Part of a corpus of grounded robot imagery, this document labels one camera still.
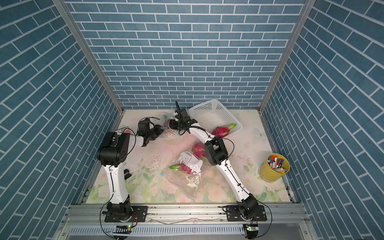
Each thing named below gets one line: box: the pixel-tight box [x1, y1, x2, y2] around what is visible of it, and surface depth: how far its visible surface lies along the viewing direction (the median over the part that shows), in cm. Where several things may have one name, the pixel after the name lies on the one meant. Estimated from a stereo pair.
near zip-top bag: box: [161, 151, 205, 200], surface depth 84 cm
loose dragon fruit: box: [192, 142, 207, 160], surface depth 91 cm
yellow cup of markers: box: [260, 153, 291, 183], surface depth 81 cm
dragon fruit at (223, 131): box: [211, 123, 237, 138], surface depth 101 cm
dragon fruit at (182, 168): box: [169, 163, 197, 175], surface depth 86 cm
